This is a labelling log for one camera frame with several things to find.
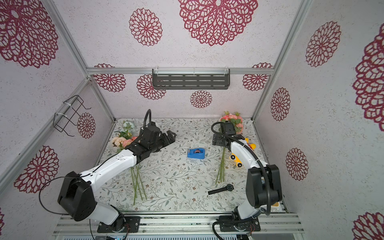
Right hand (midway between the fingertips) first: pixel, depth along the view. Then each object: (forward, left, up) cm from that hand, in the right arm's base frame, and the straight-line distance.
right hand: (221, 138), depth 91 cm
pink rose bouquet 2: (+2, +63, -5) cm, 63 cm away
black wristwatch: (-25, -4, -14) cm, 29 cm away
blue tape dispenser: (-5, +14, -11) cm, 18 cm away
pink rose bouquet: (+21, -15, -9) cm, 28 cm away
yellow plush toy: (-8, -8, -9) cm, 14 cm away
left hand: (-5, +30, +6) cm, 31 cm away
